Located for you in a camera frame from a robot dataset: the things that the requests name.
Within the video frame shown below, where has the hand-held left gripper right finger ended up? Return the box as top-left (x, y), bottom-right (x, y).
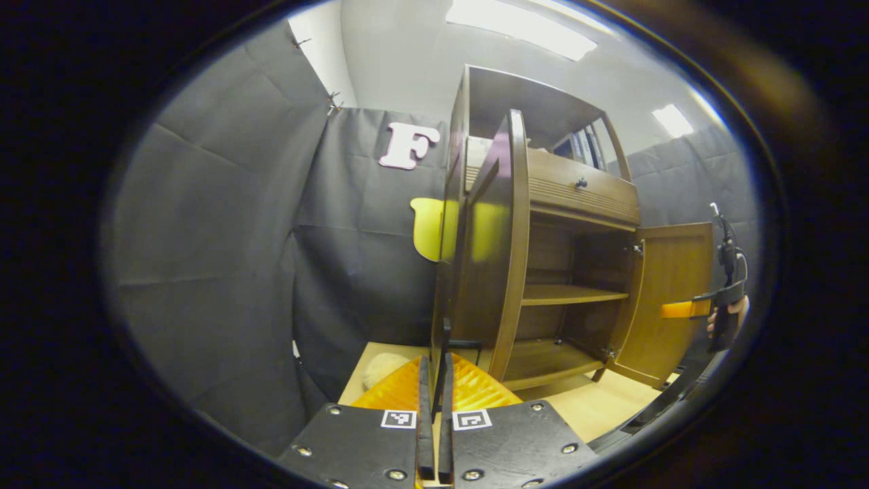
top-left (438, 352), bottom-right (598, 489)

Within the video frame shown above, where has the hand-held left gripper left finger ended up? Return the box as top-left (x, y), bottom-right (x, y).
top-left (278, 355), bottom-right (435, 489)

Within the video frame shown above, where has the wooden cabinet door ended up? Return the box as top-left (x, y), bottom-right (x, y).
top-left (429, 109), bottom-right (532, 384)
top-left (606, 222), bottom-right (715, 390)

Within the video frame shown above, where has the black door handle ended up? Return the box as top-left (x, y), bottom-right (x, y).
top-left (430, 318), bottom-right (483, 422)

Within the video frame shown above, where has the brown wooden shoe cabinet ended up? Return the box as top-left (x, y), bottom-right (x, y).
top-left (445, 65), bottom-right (642, 393)

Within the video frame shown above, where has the ribbed wooden cabinet drawer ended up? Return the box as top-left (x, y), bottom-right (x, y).
top-left (465, 136), bottom-right (641, 228)

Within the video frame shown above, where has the cream round soft object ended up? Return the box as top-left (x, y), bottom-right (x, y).
top-left (362, 352), bottom-right (411, 391)

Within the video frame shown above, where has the dark grey book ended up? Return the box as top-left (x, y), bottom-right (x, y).
top-left (585, 124), bottom-right (608, 170)

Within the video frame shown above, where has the small ceiling light panel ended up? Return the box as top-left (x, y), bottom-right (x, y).
top-left (652, 103), bottom-right (695, 139)

